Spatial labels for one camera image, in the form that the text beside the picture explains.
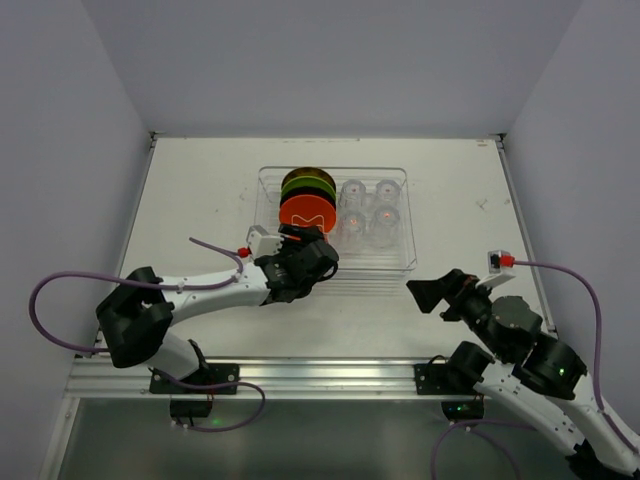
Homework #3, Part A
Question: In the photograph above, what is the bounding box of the orange plate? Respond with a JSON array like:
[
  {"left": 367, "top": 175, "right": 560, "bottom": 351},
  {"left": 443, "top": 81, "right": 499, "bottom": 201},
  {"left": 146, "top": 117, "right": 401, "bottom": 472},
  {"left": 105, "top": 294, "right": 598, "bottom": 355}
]
[{"left": 279, "top": 195, "right": 337, "bottom": 234}]

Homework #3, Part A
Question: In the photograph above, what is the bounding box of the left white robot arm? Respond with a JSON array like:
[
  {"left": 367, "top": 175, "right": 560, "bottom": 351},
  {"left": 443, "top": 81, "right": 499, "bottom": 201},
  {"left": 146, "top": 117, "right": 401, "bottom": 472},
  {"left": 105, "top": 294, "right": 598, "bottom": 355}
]
[{"left": 96, "top": 224, "right": 339, "bottom": 388}]

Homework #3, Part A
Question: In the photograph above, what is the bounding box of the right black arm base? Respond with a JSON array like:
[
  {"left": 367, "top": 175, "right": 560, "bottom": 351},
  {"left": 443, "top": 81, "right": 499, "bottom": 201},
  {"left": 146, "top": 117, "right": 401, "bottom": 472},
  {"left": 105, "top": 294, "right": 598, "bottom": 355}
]
[{"left": 413, "top": 355, "right": 485, "bottom": 422}]

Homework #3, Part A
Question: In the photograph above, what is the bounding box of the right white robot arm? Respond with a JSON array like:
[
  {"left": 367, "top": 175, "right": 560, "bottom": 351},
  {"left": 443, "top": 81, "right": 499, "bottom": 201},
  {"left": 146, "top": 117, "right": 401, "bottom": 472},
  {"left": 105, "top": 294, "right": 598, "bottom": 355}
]
[{"left": 407, "top": 267, "right": 639, "bottom": 479}]

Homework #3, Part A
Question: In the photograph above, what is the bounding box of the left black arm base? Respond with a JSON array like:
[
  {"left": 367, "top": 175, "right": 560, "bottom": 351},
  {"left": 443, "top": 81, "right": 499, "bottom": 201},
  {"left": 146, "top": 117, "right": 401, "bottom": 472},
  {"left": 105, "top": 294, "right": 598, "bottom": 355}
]
[{"left": 149, "top": 363, "right": 240, "bottom": 423}]

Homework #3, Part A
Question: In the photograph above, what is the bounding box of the clear plastic rack tray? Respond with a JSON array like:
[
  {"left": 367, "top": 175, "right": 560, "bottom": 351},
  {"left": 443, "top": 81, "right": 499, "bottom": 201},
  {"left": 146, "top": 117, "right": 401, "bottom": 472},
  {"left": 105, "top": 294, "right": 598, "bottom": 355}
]
[{"left": 253, "top": 165, "right": 418, "bottom": 274}]

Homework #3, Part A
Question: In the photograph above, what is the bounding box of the clear glass front left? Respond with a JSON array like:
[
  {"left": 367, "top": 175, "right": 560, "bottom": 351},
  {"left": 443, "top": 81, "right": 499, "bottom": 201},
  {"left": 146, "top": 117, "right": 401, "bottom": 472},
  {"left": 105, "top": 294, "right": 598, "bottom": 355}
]
[{"left": 337, "top": 210, "right": 366, "bottom": 250}]

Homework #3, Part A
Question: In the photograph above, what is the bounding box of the clear glass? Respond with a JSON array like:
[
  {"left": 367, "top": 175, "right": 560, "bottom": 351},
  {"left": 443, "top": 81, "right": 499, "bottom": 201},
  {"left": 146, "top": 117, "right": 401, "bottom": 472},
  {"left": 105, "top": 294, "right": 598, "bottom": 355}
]
[
  {"left": 339, "top": 179, "right": 367, "bottom": 210},
  {"left": 375, "top": 179, "right": 401, "bottom": 207},
  {"left": 369, "top": 205, "right": 401, "bottom": 248},
  {"left": 337, "top": 210, "right": 366, "bottom": 250}
]

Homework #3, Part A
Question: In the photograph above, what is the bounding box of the black plate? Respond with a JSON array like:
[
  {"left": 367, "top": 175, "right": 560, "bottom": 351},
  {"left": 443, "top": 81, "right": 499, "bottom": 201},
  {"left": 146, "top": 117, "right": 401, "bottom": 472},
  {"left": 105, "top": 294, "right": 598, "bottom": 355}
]
[{"left": 279, "top": 186, "right": 336, "bottom": 208}]

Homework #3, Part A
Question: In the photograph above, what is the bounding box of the green plate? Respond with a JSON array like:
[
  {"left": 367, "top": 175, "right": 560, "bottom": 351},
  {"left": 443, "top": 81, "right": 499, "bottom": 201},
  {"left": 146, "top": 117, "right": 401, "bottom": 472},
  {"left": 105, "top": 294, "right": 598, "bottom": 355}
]
[{"left": 281, "top": 176, "right": 336, "bottom": 198}]

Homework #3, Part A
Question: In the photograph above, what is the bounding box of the clear glass back left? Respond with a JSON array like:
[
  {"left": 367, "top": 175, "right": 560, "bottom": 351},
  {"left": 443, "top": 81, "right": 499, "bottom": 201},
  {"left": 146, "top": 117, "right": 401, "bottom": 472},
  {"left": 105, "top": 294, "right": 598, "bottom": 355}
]
[{"left": 339, "top": 179, "right": 367, "bottom": 210}]

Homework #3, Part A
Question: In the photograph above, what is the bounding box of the olive brown plate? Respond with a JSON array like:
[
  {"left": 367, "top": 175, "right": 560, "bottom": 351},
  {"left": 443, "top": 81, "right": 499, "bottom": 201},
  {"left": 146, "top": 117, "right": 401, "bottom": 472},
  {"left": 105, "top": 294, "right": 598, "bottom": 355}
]
[{"left": 281, "top": 167, "right": 335, "bottom": 186}]

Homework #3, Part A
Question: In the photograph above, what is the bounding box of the clear glass front right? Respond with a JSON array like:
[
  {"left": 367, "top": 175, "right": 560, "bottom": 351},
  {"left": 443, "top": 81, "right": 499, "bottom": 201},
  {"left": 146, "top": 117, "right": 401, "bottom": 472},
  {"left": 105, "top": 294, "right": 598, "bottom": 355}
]
[{"left": 369, "top": 205, "right": 401, "bottom": 248}]

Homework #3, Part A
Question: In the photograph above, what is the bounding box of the clear glass back right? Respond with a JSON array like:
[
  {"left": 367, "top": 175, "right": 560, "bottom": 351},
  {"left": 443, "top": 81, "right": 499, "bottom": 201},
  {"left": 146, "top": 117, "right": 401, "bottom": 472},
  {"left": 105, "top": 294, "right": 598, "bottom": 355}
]
[{"left": 375, "top": 179, "right": 401, "bottom": 207}]

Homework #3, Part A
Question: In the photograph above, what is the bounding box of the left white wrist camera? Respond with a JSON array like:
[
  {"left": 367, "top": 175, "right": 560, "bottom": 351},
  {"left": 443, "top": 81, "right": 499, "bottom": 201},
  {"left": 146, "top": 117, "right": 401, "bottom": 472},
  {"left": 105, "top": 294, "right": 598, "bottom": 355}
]
[{"left": 246, "top": 225, "right": 284, "bottom": 258}]

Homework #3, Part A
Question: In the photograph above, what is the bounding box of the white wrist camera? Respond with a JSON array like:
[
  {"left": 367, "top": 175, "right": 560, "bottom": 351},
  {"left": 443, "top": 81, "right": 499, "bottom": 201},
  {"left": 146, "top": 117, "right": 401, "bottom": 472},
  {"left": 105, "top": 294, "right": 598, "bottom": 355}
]
[
  {"left": 246, "top": 225, "right": 284, "bottom": 258},
  {"left": 477, "top": 250, "right": 515, "bottom": 289}
]

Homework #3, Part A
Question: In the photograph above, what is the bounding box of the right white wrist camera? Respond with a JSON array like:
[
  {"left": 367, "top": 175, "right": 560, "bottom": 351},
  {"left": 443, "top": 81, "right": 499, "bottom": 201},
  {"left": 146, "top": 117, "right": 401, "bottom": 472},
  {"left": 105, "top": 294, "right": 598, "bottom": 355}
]
[{"left": 477, "top": 250, "right": 515, "bottom": 289}]

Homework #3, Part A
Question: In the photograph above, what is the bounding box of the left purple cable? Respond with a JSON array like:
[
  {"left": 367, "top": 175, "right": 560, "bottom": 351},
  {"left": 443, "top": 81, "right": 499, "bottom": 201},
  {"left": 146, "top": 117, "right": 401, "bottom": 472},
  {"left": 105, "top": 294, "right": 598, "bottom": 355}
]
[{"left": 30, "top": 237, "right": 266, "bottom": 433}]

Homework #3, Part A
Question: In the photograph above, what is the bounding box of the purple cable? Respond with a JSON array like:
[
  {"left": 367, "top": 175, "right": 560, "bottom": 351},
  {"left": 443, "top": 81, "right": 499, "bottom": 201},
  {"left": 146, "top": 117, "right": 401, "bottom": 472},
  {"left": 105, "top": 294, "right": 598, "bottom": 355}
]
[
  {"left": 430, "top": 258, "right": 640, "bottom": 480},
  {"left": 30, "top": 237, "right": 266, "bottom": 433}
]

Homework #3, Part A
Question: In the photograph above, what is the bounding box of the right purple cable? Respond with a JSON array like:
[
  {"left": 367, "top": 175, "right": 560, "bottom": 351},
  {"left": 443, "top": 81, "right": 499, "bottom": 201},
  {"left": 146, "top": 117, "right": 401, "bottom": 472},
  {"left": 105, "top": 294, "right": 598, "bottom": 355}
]
[{"left": 430, "top": 258, "right": 640, "bottom": 480}]

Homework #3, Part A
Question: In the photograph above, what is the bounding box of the aluminium mounting rail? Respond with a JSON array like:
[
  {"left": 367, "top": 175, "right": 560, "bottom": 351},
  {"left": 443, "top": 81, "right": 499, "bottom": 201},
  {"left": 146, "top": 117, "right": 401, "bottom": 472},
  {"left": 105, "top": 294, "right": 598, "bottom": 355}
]
[{"left": 64, "top": 358, "right": 456, "bottom": 400}]

